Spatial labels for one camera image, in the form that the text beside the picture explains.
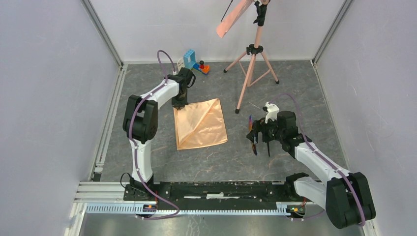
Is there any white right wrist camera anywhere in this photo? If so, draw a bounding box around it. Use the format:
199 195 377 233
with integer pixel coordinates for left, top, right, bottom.
263 102 280 123

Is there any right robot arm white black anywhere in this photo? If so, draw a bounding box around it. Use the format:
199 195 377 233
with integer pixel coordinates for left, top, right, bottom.
246 111 377 229

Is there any iridescent rainbow knife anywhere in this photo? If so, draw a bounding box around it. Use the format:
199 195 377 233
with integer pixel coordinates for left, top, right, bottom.
248 115 257 155

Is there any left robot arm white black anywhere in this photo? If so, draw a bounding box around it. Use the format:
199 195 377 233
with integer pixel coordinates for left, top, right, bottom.
122 68 196 201

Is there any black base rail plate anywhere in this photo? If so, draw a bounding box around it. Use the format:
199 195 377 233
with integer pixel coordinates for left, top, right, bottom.
123 181 304 211

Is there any pink panel on tripod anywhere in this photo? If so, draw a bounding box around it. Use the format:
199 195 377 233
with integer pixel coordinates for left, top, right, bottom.
216 0 253 38

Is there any aluminium frame rail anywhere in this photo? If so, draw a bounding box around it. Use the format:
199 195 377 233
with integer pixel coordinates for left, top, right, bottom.
63 181 370 236

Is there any colourful toy brick structure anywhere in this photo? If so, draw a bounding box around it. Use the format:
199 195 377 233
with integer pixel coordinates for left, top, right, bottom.
177 49 210 75

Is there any peach cloth napkin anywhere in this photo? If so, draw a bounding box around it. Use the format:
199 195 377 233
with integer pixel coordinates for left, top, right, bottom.
174 98 228 150

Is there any pink tripod stand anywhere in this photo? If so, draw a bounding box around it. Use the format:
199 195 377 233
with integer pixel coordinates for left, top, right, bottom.
223 0 280 114

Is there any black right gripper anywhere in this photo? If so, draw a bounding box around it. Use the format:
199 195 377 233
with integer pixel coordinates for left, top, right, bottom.
246 115 284 144

